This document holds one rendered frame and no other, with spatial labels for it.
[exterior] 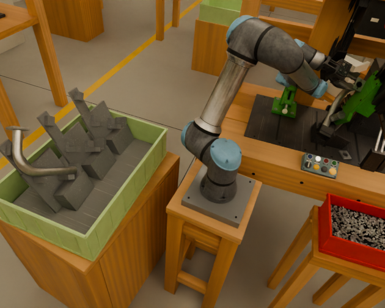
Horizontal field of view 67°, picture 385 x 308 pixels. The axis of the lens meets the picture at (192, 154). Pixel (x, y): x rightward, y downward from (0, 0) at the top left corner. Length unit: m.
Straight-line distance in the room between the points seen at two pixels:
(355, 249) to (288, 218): 1.16
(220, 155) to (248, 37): 0.40
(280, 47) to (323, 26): 0.73
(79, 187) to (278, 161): 0.87
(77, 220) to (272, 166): 0.85
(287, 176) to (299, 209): 1.06
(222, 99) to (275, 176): 0.53
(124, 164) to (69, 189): 0.28
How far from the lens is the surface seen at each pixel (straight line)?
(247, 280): 2.03
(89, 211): 1.21
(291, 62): 1.02
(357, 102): 1.48
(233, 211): 1.17
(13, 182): 1.30
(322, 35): 1.71
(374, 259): 1.31
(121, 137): 1.40
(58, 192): 1.21
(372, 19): 1.60
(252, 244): 2.16
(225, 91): 1.06
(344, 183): 1.44
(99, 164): 1.29
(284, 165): 1.38
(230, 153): 1.05
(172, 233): 1.33
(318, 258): 1.28
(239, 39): 1.04
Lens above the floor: 1.82
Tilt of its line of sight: 44 degrees down
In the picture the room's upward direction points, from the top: 7 degrees clockwise
